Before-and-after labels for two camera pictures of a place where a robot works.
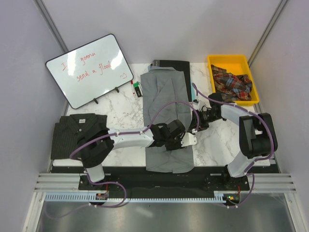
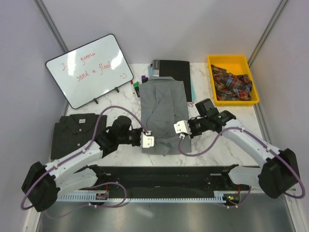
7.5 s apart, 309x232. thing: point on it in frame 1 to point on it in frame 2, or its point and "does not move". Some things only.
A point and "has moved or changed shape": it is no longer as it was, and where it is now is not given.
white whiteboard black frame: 91,70 does not move
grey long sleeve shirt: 166,98 has moved or changed shape
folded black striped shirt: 71,129 does not move
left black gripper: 178,146 to 139,131
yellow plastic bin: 238,65 does not move
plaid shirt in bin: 233,87 does not move
